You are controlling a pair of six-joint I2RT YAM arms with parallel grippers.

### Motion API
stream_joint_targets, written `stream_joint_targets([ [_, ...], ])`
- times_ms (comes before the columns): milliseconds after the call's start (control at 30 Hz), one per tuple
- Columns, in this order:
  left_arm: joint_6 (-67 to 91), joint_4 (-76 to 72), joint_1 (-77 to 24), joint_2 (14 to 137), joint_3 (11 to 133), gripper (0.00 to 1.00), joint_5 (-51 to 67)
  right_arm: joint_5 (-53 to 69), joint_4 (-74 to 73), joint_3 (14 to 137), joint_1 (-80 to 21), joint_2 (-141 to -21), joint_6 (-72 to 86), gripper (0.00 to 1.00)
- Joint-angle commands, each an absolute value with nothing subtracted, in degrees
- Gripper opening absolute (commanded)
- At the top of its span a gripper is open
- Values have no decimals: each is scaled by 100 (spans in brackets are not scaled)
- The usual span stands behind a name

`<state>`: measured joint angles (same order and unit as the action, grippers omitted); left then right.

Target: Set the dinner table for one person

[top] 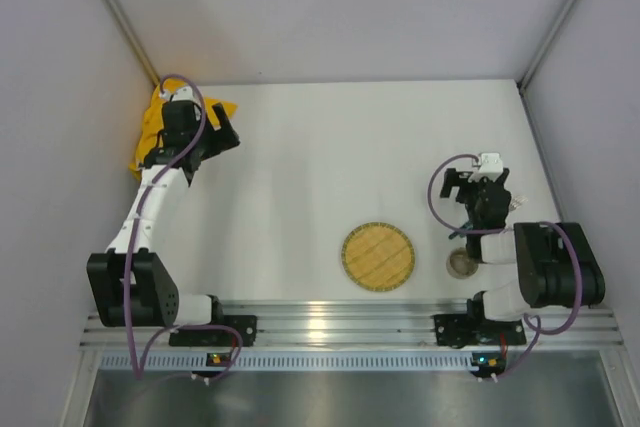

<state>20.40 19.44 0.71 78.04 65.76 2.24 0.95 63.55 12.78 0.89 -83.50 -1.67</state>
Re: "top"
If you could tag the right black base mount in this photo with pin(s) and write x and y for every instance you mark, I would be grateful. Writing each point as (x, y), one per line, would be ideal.
(461, 330)

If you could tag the fork with green handle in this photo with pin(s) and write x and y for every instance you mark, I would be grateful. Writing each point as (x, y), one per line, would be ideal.
(517, 202)

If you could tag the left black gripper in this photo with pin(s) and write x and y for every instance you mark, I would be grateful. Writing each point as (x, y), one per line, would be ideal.
(212, 140)

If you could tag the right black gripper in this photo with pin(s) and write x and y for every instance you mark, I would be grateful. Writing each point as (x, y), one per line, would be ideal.
(463, 189)

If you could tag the slotted grey cable duct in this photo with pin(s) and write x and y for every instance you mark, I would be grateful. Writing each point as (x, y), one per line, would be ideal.
(307, 361)

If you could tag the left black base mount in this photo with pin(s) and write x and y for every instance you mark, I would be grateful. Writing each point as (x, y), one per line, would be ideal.
(223, 336)

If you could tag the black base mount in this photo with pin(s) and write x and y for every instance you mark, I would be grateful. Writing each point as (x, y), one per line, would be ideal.
(223, 336)
(461, 330)

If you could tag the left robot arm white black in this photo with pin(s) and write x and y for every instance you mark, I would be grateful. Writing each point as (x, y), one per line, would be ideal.
(130, 283)

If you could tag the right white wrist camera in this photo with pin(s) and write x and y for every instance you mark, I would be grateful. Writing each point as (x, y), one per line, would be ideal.
(487, 165)

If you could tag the aluminium rail frame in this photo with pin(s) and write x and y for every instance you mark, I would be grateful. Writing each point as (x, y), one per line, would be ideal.
(393, 324)

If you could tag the yellow cartoon placemat cloth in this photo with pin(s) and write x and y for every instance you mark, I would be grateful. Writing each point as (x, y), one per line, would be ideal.
(152, 123)

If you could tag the small grey cup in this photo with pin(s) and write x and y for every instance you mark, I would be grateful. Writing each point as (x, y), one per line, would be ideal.
(459, 265)

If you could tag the round woven bamboo plate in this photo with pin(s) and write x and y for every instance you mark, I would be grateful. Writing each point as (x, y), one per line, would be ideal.
(378, 256)

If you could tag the spoon with green handle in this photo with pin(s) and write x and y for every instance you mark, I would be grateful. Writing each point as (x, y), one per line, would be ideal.
(461, 231)

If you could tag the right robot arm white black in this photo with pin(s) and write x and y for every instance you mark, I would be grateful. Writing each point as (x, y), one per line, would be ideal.
(556, 270)

